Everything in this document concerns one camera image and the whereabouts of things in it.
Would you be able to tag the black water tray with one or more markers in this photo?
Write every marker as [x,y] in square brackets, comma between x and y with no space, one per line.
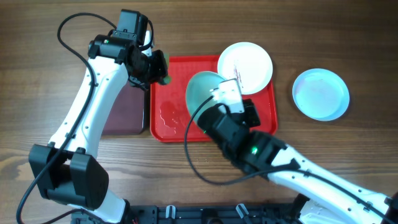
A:
[128,116]

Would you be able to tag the white plate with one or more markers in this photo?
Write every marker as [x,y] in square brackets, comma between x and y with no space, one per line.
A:
[249,63]

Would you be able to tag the light blue plate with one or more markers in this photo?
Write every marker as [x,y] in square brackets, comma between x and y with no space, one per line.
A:
[199,89]
[321,94]

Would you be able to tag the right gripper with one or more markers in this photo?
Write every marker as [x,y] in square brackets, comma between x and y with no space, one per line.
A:
[250,111]

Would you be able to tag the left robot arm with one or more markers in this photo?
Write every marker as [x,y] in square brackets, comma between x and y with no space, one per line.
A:
[66,170]

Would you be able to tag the red plastic tray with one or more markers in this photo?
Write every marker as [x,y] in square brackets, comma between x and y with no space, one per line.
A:
[168,111]

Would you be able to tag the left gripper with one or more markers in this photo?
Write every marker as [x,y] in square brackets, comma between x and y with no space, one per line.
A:
[160,72]

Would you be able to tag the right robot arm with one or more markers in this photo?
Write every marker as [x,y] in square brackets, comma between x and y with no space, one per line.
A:
[261,154]

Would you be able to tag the green yellow sponge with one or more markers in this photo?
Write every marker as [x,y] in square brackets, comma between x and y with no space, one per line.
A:
[166,78]

